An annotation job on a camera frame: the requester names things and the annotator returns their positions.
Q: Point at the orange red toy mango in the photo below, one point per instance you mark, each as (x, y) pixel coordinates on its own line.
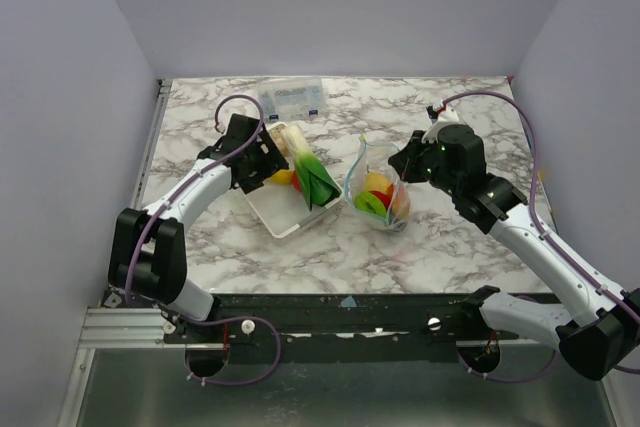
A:
(400, 204)

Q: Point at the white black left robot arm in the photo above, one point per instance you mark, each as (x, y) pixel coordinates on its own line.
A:
(148, 256)

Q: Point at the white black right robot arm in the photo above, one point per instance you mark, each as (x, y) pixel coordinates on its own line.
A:
(595, 323)

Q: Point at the red toy apple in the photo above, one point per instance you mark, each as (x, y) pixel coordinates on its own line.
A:
(384, 198)

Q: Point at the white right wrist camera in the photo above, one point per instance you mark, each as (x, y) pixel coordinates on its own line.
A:
(441, 116)

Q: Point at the white perforated plastic basket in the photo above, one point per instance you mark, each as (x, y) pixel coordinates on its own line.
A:
(282, 208)

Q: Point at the aluminium front rail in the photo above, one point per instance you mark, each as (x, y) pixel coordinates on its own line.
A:
(105, 328)

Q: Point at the aluminium side rail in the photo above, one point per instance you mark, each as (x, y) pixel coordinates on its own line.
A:
(140, 177)

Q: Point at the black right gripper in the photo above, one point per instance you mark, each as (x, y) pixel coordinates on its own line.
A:
(405, 162)

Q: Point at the yellow toy starfruit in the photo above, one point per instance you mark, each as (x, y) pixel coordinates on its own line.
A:
(282, 177)

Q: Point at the white toy leek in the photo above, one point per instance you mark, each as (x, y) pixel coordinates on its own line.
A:
(317, 186)

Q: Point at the yellow toy lemon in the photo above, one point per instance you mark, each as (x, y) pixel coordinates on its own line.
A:
(376, 182)

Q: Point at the clear zip top bag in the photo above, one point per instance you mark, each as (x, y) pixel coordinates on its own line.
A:
(373, 157)

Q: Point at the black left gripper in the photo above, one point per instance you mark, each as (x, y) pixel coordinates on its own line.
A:
(267, 162)

